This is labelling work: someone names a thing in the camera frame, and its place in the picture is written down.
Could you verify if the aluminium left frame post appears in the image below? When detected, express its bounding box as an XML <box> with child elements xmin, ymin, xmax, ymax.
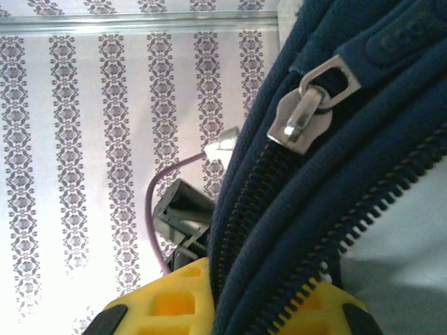
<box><xmin>0</xmin><ymin>10</ymin><xmax>280</xmax><ymax>35</ymax></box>

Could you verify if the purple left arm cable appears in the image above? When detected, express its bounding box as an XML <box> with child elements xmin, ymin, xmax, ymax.
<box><xmin>145</xmin><ymin>151</ymin><xmax>210</xmax><ymax>275</ymax></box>

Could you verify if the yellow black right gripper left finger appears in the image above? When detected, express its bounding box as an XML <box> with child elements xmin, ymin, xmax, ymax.
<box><xmin>82</xmin><ymin>258</ymin><xmax>215</xmax><ymax>335</ymax></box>

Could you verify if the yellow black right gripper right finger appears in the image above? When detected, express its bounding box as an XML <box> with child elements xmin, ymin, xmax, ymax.
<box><xmin>265</xmin><ymin>278</ymin><xmax>385</xmax><ymax>335</ymax></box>

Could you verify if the navy blue backpack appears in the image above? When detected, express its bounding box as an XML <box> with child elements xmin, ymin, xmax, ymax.
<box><xmin>205</xmin><ymin>0</ymin><xmax>447</xmax><ymax>335</ymax></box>

